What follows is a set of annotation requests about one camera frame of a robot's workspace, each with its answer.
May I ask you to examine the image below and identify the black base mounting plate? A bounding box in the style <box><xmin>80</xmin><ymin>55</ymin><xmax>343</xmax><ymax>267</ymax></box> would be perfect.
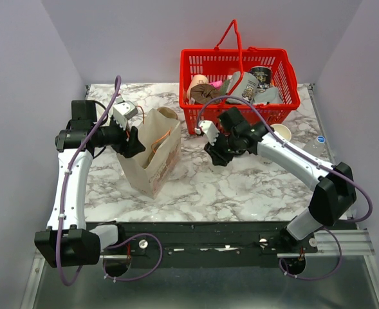
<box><xmin>82</xmin><ymin>220</ymin><xmax>319</xmax><ymax>268</ymax></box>

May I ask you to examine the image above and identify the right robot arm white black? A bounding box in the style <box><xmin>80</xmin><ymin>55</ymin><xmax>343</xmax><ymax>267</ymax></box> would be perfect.
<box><xmin>195</xmin><ymin>108</ymin><xmax>356</xmax><ymax>252</ymax></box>

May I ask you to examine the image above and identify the pink item in basket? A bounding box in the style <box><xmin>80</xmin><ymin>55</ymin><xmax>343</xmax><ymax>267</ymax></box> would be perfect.
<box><xmin>209</xmin><ymin>80</ymin><xmax>223</xmax><ymax>89</ymax></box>

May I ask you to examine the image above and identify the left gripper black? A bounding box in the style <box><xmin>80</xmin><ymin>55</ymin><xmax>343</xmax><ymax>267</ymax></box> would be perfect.
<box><xmin>92</xmin><ymin>114</ymin><xmax>146</xmax><ymax>158</ymax></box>

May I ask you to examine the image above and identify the stack of white paper cups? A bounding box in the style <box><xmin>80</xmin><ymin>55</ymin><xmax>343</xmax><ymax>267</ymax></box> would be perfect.
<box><xmin>259</xmin><ymin>124</ymin><xmax>291</xmax><ymax>165</ymax></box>

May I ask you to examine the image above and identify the grey pouch in basket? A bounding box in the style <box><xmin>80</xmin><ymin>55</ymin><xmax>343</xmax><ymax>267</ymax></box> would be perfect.
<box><xmin>254</xmin><ymin>87</ymin><xmax>282</xmax><ymax>105</ymax></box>

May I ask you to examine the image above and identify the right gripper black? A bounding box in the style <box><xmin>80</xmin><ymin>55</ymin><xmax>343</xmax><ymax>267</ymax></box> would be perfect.
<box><xmin>203</xmin><ymin>131</ymin><xmax>239</xmax><ymax>167</ymax></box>

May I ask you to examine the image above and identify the brown fabric scrunchie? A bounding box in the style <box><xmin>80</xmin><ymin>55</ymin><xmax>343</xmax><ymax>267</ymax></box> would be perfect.
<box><xmin>189</xmin><ymin>84</ymin><xmax>220</xmax><ymax>104</ymax></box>

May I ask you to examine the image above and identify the clear plastic water bottle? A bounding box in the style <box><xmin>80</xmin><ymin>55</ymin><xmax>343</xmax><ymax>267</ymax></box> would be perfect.
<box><xmin>303</xmin><ymin>135</ymin><xmax>326</xmax><ymax>158</ymax></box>

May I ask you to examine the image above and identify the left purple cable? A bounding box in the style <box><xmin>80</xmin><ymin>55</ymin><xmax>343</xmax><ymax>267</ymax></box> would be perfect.
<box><xmin>55</xmin><ymin>75</ymin><xmax>163</xmax><ymax>286</ymax></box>

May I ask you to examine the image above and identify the purple cable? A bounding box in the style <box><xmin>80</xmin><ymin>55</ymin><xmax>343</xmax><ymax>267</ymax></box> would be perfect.
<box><xmin>55</xmin><ymin>75</ymin><xmax>163</xmax><ymax>286</ymax></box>
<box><xmin>196</xmin><ymin>95</ymin><xmax>373</xmax><ymax>281</ymax></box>

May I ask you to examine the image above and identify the grey printed cup in basket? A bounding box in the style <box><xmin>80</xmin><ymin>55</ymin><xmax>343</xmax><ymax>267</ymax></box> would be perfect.
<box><xmin>226</xmin><ymin>71</ymin><xmax>258</xmax><ymax>102</ymax></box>

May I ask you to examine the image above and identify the aluminium rail frame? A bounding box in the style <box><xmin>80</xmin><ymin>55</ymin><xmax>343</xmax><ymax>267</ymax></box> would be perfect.
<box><xmin>21</xmin><ymin>230</ymin><xmax>379</xmax><ymax>308</ymax></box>

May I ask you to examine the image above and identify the red plastic shopping basket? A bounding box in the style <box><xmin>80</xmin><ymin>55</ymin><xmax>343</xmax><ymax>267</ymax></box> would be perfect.
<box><xmin>179</xmin><ymin>35</ymin><xmax>300</xmax><ymax>135</ymax></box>

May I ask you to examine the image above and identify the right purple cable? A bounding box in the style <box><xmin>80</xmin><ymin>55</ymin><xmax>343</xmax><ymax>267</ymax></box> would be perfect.
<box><xmin>196</xmin><ymin>95</ymin><xmax>373</xmax><ymax>281</ymax></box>

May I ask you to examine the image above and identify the brown cardboard cup carrier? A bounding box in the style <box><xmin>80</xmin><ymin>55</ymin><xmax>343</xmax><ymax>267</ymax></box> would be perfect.
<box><xmin>157</xmin><ymin>107</ymin><xmax>178</xmax><ymax>120</ymax></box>

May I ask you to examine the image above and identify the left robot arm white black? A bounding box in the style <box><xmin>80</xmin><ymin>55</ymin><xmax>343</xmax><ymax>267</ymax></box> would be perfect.
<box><xmin>34</xmin><ymin>99</ymin><xmax>145</xmax><ymax>268</ymax></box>

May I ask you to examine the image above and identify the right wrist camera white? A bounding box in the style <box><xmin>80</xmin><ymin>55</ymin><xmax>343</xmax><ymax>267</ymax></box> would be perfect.
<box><xmin>194</xmin><ymin>120</ymin><xmax>220</xmax><ymax>145</ymax></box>

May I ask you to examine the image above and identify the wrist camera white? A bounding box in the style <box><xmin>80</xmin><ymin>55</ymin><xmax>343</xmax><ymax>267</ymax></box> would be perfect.
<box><xmin>111</xmin><ymin>95</ymin><xmax>138</xmax><ymax>130</ymax></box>
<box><xmin>194</xmin><ymin>120</ymin><xmax>220</xmax><ymax>145</ymax></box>

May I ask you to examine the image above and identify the white paper takeout bag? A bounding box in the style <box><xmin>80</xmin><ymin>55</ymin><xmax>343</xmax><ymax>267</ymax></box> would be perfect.
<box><xmin>117</xmin><ymin>109</ymin><xmax>181</xmax><ymax>198</ymax></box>

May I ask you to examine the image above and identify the black printed cup in basket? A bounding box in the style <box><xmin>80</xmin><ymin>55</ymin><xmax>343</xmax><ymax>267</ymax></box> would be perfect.
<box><xmin>248</xmin><ymin>66</ymin><xmax>272</xmax><ymax>91</ymax></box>

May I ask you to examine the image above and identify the beige cup in basket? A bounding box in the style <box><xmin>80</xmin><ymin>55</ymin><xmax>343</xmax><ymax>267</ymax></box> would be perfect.
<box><xmin>186</xmin><ymin>74</ymin><xmax>209</xmax><ymax>100</ymax></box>

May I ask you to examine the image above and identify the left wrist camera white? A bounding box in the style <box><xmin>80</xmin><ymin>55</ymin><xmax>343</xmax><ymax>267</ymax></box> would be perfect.
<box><xmin>111</xmin><ymin>95</ymin><xmax>138</xmax><ymax>130</ymax></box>

